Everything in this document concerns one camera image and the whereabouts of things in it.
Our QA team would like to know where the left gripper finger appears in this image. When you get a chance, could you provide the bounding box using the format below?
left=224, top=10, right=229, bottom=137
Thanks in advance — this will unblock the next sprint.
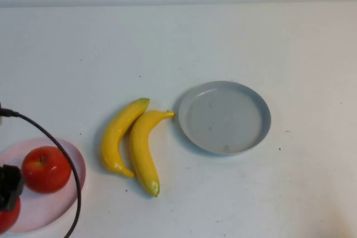
left=0, top=164, right=26, bottom=212

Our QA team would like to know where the red apple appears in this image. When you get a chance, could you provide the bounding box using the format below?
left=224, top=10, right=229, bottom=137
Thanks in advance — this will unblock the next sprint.
left=0, top=196, right=22, bottom=233
left=21, top=145, right=73, bottom=193

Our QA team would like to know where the yellow banana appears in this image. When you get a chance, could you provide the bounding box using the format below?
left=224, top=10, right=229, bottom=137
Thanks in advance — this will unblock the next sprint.
left=129, top=109, right=176, bottom=197
left=100, top=98, right=151, bottom=179

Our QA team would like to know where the pink round plate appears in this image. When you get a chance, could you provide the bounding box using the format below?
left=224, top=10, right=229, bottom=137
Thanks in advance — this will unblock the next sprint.
left=0, top=137, right=86, bottom=234

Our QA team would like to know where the grey-blue round plate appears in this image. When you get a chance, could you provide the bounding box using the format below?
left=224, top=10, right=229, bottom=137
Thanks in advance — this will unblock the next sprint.
left=177, top=80, right=272, bottom=157

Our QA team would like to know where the dark left camera cable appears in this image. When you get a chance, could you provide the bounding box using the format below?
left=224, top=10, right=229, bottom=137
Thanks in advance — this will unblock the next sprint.
left=0, top=108, right=82, bottom=238

